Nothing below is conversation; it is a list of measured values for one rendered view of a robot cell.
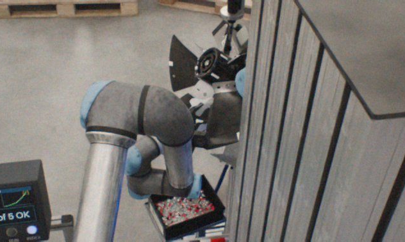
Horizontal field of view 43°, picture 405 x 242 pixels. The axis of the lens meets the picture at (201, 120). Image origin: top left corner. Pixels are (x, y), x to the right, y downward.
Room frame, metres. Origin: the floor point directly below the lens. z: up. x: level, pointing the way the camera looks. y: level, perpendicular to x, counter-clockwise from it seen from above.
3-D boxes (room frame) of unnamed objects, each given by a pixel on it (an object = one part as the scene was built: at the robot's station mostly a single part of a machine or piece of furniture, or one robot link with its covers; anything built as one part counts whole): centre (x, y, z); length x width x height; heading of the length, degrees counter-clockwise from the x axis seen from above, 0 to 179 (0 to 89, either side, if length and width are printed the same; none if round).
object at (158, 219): (1.14, 0.04, 0.85); 0.22 x 0.17 x 0.07; 117
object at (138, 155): (1.04, 0.18, 1.17); 0.11 x 0.08 x 0.09; 138
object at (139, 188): (1.04, 0.16, 1.08); 0.11 x 0.08 x 0.11; 83
